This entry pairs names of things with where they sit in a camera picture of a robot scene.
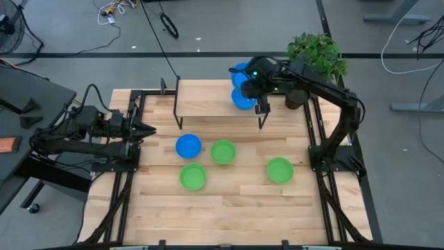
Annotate black aluminium table frame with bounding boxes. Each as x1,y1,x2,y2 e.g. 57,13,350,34
78,78,384,250

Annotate curved black floor cable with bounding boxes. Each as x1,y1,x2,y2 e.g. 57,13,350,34
418,58,444,165

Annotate blue mini plastic bowl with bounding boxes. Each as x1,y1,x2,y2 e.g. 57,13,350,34
231,88,258,111
175,133,203,160
231,61,251,90

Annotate thin black floor cable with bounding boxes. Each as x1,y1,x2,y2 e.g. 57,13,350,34
71,22,122,56

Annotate green potted plant black pot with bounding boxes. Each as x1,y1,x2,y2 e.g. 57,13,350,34
284,32,349,111

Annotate black coiled cable ring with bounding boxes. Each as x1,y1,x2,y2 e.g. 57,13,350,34
159,12,180,39

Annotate grey desk foot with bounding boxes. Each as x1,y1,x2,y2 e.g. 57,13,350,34
390,95,444,114

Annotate white floor cable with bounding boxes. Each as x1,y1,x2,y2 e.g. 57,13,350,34
380,0,444,76

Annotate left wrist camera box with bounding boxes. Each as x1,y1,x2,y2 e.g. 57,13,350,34
110,110,126,130

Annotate orange black pad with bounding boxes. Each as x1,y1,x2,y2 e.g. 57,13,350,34
0,136,24,154

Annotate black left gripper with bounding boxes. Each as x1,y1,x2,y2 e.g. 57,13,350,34
110,99,157,159

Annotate wooden shelf riser black legs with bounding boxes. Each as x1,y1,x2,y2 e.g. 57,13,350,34
172,75,270,131

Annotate green mini plastic bowl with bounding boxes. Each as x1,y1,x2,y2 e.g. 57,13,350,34
179,162,208,191
210,139,237,165
266,156,295,185

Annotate black fan cable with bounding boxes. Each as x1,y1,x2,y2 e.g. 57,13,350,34
13,5,45,67

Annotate black triangular bracket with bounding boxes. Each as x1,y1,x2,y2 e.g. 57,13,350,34
19,116,44,130
20,97,41,114

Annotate black cable bundle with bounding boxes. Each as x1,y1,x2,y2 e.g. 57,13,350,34
407,15,444,58

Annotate white yellow cable bundle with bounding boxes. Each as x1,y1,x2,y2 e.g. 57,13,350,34
92,0,138,26

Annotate black floor fan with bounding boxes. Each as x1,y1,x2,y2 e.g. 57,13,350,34
0,0,26,56

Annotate long black floor cable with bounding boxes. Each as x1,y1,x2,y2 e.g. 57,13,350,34
139,0,180,80

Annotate black side desk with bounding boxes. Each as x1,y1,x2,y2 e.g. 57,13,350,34
0,65,93,215

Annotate grey desk base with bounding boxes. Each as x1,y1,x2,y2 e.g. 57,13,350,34
362,0,433,25

